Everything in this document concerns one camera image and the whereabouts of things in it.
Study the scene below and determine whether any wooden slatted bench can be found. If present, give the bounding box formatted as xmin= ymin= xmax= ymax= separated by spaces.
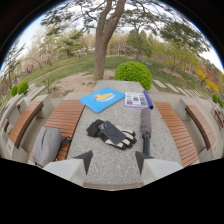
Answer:
xmin=152 ymin=101 xmax=200 ymax=168
xmin=184 ymin=104 xmax=217 ymax=151
xmin=29 ymin=99 xmax=86 ymax=164
xmin=8 ymin=100 xmax=45 ymax=149

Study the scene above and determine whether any small round green shrub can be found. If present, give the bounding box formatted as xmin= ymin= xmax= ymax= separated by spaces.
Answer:
xmin=17 ymin=80 xmax=30 ymax=96
xmin=10 ymin=85 xmax=19 ymax=98

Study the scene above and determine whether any black smartphone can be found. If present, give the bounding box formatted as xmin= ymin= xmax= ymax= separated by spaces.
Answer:
xmin=97 ymin=120 xmax=127 ymax=146

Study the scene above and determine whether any grey backpack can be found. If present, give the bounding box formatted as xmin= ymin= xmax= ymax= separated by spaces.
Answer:
xmin=32 ymin=126 xmax=72 ymax=168

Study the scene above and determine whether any grey folded umbrella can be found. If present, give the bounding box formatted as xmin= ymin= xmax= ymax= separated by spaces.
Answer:
xmin=139 ymin=108 xmax=153 ymax=156

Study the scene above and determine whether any large tree trunk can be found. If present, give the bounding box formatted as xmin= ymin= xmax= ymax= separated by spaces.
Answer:
xmin=92 ymin=0 xmax=128 ymax=81

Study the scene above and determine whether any round green bush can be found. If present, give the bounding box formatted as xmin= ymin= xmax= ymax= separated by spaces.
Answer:
xmin=113 ymin=60 xmax=153 ymax=91

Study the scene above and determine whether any black and beige glove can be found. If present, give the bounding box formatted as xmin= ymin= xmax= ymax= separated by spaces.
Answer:
xmin=86 ymin=118 xmax=138 ymax=151

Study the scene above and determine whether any thin pine tree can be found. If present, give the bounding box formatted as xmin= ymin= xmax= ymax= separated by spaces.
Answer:
xmin=120 ymin=9 xmax=158 ymax=62

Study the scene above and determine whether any open colourful magazine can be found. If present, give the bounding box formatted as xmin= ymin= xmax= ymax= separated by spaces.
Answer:
xmin=123 ymin=89 xmax=155 ymax=111

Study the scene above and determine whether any blue pad with yellow duck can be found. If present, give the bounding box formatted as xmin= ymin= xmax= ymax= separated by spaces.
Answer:
xmin=78 ymin=86 xmax=127 ymax=114

